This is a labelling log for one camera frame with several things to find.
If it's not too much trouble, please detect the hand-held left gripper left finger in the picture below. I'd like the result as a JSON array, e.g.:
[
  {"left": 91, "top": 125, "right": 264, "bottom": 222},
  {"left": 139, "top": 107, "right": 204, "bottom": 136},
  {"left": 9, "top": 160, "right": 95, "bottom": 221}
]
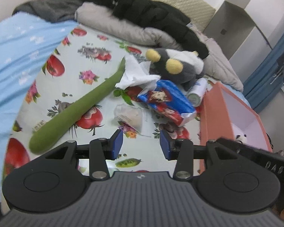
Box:
[{"left": 31, "top": 130, "right": 124, "bottom": 181}]

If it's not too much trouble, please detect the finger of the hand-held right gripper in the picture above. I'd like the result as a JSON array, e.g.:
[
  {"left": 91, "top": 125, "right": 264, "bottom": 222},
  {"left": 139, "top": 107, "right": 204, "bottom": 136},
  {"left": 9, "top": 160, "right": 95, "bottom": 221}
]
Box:
[{"left": 216, "top": 138, "right": 258, "bottom": 158}]

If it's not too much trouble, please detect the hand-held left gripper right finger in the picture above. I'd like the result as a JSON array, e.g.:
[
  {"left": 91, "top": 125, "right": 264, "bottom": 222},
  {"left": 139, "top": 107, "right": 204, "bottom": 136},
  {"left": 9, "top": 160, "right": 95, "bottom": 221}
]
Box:
[{"left": 160, "top": 130, "right": 252, "bottom": 181}]

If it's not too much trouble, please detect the panda plush toy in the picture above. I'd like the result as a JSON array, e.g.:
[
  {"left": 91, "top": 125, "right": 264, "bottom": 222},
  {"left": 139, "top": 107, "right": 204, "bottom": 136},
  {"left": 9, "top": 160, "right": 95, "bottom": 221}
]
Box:
[{"left": 233, "top": 125, "right": 249, "bottom": 145}]

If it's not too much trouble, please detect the clear plastic bag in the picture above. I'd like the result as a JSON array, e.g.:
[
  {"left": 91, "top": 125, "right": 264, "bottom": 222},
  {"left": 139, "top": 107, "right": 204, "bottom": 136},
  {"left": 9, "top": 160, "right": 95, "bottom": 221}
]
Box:
[{"left": 114, "top": 104, "right": 152, "bottom": 138}]

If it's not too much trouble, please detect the pink cardboard box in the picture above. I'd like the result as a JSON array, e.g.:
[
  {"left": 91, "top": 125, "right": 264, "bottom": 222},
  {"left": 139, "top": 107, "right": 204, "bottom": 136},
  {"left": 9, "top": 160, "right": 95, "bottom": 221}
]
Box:
[{"left": 199, "top": 82, "right": 274, "bottom": 178}]

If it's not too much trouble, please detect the red blue snack packet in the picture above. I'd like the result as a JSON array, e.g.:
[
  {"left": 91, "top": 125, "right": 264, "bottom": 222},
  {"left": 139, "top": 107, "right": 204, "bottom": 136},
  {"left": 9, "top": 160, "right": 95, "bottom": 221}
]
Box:
[{"left": 137, "top": 79, "right": 197, "bottom": 126}]

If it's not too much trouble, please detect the green plush cucumber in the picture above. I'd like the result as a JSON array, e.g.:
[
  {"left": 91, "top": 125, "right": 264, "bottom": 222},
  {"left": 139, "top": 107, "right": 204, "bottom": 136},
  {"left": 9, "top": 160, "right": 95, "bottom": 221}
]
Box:
[{"left": 28, "top": 57, "right": 127, "bottom": 154}]

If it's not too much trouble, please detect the white paper towel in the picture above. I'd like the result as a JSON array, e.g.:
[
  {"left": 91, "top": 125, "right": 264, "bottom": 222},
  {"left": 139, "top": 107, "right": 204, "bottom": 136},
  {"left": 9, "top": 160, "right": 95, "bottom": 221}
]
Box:
[{"left": 115, "top": 55, "right": 161, "bottom": 93}]

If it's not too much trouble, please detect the white spray can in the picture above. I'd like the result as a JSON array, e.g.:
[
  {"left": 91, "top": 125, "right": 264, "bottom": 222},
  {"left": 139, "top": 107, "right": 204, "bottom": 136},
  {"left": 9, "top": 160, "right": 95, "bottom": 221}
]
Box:
[{"left": 187, "top": 78, "right": 208, "bottom": 107}]

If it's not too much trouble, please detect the blue curtain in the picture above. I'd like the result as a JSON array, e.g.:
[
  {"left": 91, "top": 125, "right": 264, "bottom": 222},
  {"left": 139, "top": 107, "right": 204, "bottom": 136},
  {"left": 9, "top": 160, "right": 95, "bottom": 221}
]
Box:
[{"left": 244, "top": 24, "right": 284, "bottom": 114}]

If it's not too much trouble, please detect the grey penguin plush toy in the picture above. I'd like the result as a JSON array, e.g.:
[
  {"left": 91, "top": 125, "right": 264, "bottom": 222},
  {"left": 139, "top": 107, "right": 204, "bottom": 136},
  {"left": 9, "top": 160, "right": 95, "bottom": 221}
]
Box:
[{"left": 145, "top": 48, "right": 205, "bottom": 91}]

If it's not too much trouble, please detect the fruit print plastic tablecloth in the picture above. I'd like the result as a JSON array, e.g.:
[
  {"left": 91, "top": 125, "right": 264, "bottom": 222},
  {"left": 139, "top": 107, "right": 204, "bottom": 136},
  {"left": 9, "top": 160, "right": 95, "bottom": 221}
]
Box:
[{"left": 2, "top": 24, "right": 218, "bottom": 190}]

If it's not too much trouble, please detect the white wardrobe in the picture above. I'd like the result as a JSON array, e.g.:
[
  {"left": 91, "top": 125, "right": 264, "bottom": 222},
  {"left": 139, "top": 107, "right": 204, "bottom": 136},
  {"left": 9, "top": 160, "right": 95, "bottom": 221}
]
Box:
[{"left": 202, "top": 0, "right": 284, "bottom": 62}]

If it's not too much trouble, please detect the light grey duvet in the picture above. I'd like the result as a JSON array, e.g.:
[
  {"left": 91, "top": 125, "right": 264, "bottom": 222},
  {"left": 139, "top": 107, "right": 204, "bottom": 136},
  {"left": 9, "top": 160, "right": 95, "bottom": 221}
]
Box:
[{"left": 74, "top": 2, "right": 244, "bottom": 93}]

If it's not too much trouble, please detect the black puffer jacket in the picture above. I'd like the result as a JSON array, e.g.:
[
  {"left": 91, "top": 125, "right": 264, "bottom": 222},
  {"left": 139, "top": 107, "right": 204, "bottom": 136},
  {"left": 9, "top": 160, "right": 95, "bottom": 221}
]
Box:
[{"left": 79, "top": 0, "right": 210, "bottom": 59}]

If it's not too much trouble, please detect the dark grey fleece blanket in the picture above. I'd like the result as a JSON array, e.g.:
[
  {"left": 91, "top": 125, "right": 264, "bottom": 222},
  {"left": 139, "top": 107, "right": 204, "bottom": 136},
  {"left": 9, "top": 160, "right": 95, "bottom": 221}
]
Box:
[{"left": 12, "top": 0, "right": 83, "bottom": 24}]

